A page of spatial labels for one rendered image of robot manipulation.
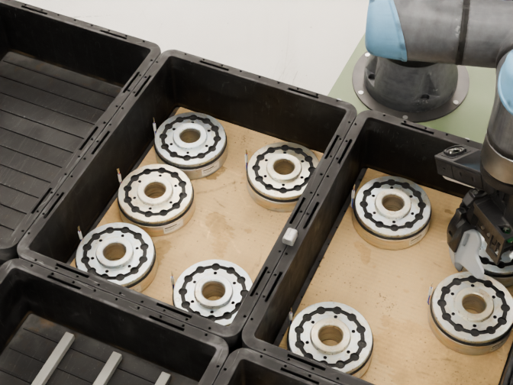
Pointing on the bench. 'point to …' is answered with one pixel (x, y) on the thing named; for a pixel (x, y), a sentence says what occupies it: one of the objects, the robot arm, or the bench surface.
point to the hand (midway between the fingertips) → (474, 251)
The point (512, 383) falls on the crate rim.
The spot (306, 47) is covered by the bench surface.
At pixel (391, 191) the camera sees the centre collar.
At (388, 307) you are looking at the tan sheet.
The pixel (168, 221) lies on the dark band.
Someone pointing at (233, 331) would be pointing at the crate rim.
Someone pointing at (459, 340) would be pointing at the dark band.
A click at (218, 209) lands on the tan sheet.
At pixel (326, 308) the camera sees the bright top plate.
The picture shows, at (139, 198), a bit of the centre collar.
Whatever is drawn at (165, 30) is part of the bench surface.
